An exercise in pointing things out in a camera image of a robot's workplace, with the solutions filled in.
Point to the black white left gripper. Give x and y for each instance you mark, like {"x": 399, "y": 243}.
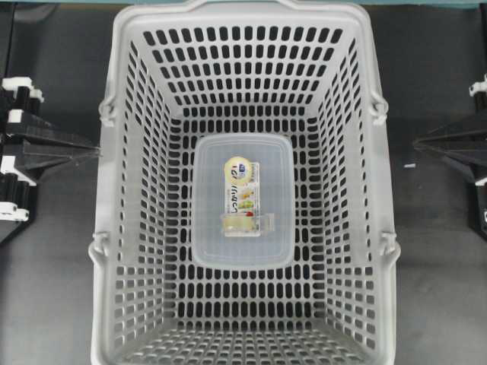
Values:
{"x": 31, "y": 146}

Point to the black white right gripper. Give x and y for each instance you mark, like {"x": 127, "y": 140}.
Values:
{"x": 469, "y": 159}

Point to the grey plastic shopping basket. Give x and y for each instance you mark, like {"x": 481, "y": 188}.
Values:
{"x": 306, "y": 71}

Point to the clear plastic food container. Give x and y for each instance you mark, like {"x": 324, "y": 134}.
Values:
{"x": 242, "y": 208}

